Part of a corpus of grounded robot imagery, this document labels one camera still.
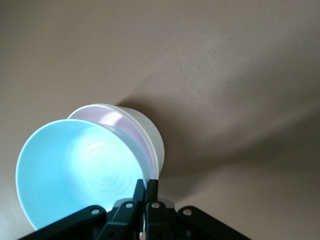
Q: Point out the white bowl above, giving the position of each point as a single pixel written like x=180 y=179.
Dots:
x=152 y=135

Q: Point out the pink bowl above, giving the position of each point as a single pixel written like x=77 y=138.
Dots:
x=105 y=116

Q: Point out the light blue bowl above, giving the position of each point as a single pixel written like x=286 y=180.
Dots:
x=62 y=162

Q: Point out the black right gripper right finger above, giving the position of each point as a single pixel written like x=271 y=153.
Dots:
x=157 y=222

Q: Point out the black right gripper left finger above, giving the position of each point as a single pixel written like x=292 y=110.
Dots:
x=120 y=220

